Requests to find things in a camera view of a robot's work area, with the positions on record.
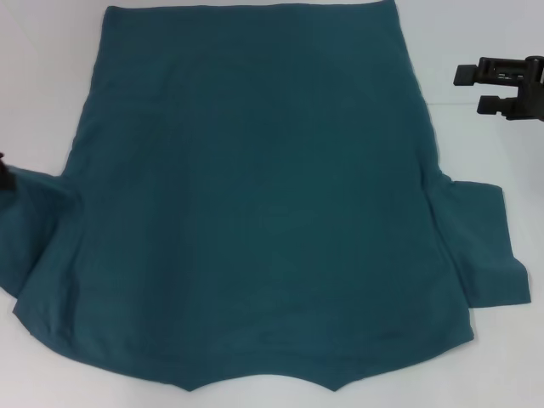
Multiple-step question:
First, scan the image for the teal blue t-shirt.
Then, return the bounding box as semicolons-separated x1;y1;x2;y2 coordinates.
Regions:
0;3;532;382

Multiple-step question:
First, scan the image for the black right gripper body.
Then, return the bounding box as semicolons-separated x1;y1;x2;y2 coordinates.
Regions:
513;54;544;124

